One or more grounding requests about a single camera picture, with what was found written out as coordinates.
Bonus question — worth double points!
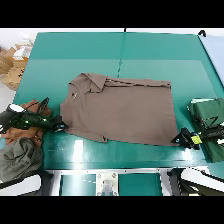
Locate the brown polo shirt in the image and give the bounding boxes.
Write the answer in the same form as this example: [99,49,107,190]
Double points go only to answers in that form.
[59,72,181,147]

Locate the orange garment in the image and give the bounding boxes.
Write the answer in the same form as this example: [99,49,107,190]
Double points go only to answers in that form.
[3,99,53,148]

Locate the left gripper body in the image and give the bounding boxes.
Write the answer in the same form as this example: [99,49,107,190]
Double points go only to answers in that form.
[49,114,70,133]

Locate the cardboard boxes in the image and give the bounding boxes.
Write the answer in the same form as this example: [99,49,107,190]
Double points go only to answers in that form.
[0,39,34,92]

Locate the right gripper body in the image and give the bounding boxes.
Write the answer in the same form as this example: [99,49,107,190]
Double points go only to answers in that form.
[170,127,202,151]

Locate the dark green garment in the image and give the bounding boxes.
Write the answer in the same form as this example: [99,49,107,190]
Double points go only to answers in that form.
[186,97,224,164]

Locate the silver frame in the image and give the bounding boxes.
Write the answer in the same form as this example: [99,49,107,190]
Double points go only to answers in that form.
[44,166,214,197]

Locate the olive grey garment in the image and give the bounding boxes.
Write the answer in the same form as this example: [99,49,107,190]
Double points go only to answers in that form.
[0,137,44,184]

